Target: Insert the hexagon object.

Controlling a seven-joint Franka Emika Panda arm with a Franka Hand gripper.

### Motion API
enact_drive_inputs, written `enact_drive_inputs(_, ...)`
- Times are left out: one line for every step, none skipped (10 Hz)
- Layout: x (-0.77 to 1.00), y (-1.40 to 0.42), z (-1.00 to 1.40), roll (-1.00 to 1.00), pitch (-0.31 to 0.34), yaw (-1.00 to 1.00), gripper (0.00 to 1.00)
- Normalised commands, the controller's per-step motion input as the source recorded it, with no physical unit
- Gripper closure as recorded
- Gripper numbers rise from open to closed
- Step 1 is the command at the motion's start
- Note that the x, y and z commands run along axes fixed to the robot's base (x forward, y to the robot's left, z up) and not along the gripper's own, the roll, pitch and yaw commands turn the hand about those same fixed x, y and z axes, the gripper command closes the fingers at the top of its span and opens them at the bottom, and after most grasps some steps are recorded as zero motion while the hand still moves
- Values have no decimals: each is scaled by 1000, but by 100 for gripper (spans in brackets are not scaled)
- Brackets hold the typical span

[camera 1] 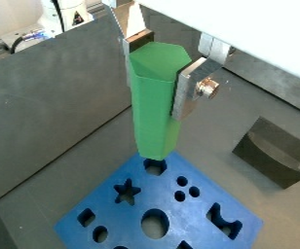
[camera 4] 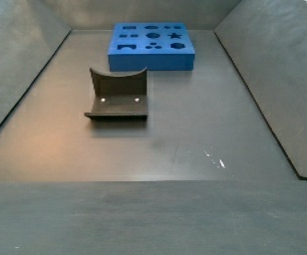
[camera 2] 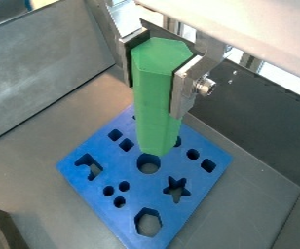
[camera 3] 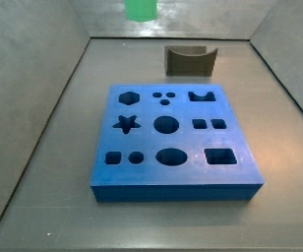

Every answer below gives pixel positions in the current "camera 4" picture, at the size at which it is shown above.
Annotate black curved holder stand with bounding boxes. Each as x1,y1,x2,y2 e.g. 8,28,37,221
85,69,149,120

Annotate blue shape sorter block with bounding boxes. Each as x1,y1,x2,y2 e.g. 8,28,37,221
109,22,195,72

